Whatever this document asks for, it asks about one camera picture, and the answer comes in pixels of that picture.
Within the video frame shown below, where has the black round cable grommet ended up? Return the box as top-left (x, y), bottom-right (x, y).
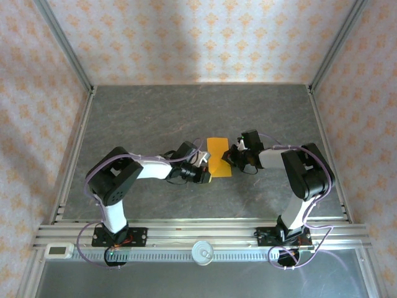
top-left (277, 248), bottom-right (301, 268)

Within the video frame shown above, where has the slotted grey cable duct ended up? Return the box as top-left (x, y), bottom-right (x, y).
top-left (69, 250), bottom-right (311, 262)

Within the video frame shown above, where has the long aluminium frame rail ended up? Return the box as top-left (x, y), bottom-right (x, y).
top-left (33, 219), bottom-right (372, 251)

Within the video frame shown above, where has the aluminium frame post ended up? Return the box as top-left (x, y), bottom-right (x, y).
top-left (33, 0), bottom-right (96, 94)
top-left (305, 0), bottom-right (368, 94)

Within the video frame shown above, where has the aluminium side rail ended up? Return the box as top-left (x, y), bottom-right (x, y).
top-left (49, 86), bottom-right (99, 224)
top-left (306, 85), bottom-right (354, 224)

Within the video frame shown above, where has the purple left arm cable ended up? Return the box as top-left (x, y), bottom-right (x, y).
top-left (76, 138), bottom-right (202, 270)

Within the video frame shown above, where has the small white display device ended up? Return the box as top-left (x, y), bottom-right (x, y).
top-left (45, 243), bottom-right (75, 260)

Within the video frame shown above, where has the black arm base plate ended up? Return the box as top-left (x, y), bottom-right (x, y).
top-left (92, 227), bottom-right (148, 248)
top-left (256, 227), bottom-right (314, 249)

